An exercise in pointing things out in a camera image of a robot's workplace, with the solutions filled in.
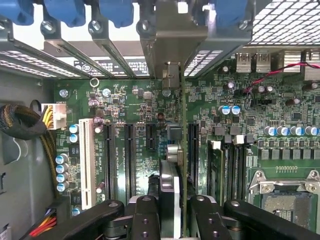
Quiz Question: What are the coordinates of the black braided cable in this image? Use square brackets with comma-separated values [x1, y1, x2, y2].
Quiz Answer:
[0, 103, 58, 201]

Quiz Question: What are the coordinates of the black open PC case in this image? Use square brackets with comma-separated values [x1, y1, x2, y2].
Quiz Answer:
[0, 0, 320, 240]

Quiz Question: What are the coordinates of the white power connector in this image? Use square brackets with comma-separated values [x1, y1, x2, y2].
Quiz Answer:
[41, 102, 68, 130]

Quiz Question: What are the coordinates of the long black expansion slot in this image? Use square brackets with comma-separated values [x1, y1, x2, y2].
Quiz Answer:
[103, 121, 117, 201]
[187, 121, 201, 195]
[124, 122, 138, 198]

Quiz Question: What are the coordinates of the green motherboard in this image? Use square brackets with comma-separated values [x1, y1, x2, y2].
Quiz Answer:
[53, 48, 320, 240]

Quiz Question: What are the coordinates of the metal USB port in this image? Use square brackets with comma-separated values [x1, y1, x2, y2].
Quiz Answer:
[255, 52, 272, 73]
[236, 52, 252, 73]

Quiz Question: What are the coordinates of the metal CPU socket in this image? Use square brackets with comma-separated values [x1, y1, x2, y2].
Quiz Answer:
[248, 169, 320, 240]

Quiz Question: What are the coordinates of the short black expansion slot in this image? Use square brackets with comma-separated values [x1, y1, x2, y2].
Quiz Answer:
[146, 122, 159, 153]

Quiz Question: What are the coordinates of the metal expansion slot cover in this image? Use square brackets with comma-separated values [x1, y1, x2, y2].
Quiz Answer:
[0, 14, 86, 79]

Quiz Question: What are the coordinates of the red black twisted wire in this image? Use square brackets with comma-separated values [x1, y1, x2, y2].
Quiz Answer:
[241, 61, 320, 95]

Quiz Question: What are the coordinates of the black RAM slot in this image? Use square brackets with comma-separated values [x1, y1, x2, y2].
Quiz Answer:
[234, 134, 247, 201]
[224, 134, 236, 201]

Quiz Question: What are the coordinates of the white expansion slot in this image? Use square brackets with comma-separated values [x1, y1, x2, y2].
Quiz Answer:
[78, 117, 98, 211]

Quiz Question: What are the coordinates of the blue slot latch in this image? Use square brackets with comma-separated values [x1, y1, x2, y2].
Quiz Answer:
[98, 0, 135, 29]
[0, 0, 35, 26]
[43, 0, 86, 28]
[209, 0, 249, 28]

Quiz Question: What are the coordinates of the red orange wire bundle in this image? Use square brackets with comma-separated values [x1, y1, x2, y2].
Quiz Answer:
[28, 208, 58, 238]

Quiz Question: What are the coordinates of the green RAM stick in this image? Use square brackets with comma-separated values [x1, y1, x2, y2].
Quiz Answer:
[208, 140, 225, 201]

